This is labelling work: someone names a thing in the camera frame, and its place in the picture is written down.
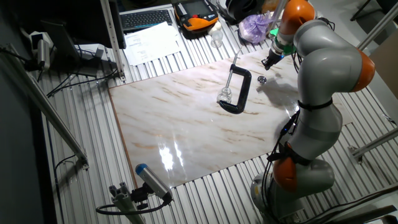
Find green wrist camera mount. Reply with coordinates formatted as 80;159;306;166
269;27;298;57

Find clear plastic cup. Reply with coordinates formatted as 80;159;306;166
210;29;224;49

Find white printed paper sheets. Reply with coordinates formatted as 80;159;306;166
123;21;182;67

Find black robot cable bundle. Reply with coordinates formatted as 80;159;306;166
261;17;337;224

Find small clear glass jar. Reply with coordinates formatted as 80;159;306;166
216;86;233;104

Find slanted aluminium profile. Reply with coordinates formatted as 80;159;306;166
356;2;398;52

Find orange and black teach pendant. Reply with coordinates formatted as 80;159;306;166
173;0;220;34

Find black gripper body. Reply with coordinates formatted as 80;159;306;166
266;49;285;65

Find purple plastic bag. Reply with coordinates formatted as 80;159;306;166
238;11;276;45

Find black keyboard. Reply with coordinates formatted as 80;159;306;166
119;8;174;34

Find upright aluminium profile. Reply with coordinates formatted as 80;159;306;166
99;0;127;82

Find aluminium profile with bracket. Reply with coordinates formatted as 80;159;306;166
348;127;398;165

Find black camera cable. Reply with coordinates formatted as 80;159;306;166
95;192;170;216

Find black round spool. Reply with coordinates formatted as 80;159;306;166
217;0;266;24

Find brown cardboard sheet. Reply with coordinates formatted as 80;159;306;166
368;37;398;100

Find long aluminium profile beam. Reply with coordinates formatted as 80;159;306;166
0;43;90;170

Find grey and white camera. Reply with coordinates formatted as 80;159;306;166
29;30;54;71

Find grey power strip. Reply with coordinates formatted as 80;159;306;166
74;43;118;77

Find marble patterned board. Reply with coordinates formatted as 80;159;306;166
108;48;354;189

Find white round object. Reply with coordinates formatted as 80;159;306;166
207;21;222;37

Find short aluminium camera post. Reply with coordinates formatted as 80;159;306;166
108;182;147;224

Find loose black cables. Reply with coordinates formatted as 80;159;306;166
46;67;119;98

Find grey camera with blue cap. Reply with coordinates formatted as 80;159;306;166
135;163;174;203

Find black C-clamp with steel screw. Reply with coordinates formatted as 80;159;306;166
219;46;253;115

